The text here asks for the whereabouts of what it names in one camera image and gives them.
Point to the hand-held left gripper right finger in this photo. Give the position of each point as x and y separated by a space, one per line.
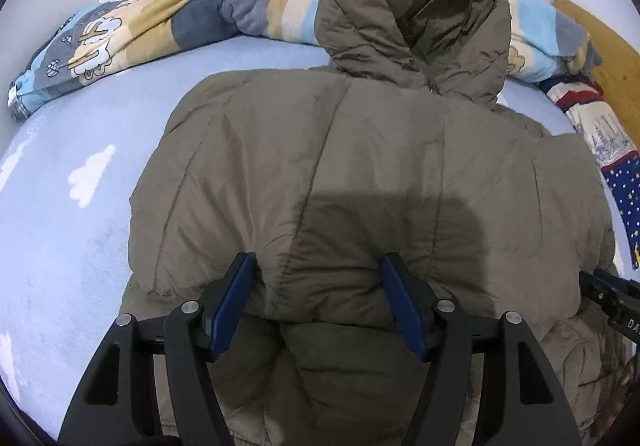
402 298

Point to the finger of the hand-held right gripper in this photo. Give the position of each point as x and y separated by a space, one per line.
615 301

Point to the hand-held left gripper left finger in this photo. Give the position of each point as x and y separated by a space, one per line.
235 296

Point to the olive hooded puffer jacket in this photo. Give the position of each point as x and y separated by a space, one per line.
350 151

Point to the star print pillow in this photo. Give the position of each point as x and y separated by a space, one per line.
605 136

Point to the light blue bed sheet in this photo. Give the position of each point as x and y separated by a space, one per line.
75 236

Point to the wooden headboard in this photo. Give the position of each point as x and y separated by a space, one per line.
615 56

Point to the patchwork cartoon print quilt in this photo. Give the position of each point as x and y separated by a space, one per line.
210 11

